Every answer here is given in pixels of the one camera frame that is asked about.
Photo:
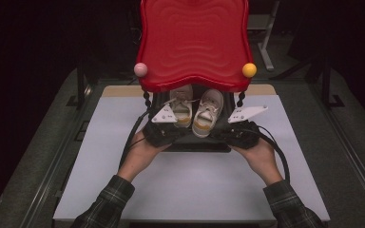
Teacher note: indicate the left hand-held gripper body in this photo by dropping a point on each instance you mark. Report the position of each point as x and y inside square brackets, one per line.
[160, 133]

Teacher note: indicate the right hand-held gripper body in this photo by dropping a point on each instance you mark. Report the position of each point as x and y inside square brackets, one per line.
[242, 136]

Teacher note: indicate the white and grey sneaker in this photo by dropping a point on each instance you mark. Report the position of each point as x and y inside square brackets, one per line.
[207, 115]
[182, 109]

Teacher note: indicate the red and black shoe rack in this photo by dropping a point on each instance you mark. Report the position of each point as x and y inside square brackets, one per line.
[195, 47]

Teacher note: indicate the person's right hand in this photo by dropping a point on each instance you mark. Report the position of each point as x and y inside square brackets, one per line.
[263, 158]

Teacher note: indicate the person's left hand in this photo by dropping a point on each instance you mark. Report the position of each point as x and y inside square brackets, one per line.
[139, 155]

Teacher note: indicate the black metal stand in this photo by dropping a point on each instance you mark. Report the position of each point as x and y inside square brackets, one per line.
[80, 82]
[328, 85]

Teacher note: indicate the white metal stand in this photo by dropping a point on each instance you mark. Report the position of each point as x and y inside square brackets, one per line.
[267, 34]

